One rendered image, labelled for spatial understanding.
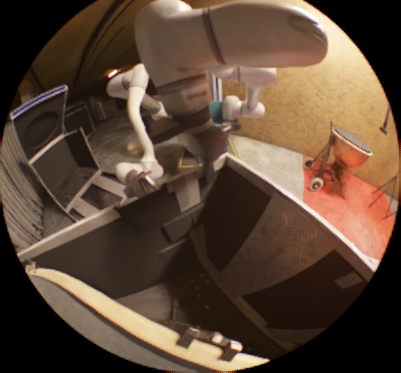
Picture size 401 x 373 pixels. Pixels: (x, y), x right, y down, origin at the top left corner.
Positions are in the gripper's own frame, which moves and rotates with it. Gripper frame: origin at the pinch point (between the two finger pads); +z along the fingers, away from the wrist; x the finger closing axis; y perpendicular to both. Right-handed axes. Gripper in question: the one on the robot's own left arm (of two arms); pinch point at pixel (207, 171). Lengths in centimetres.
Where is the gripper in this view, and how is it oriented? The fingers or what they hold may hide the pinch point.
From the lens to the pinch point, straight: 34.5
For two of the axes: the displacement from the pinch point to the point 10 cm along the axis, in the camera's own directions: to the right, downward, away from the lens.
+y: 8.1, -5.3, 2.7
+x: -5.5, -4.9, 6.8
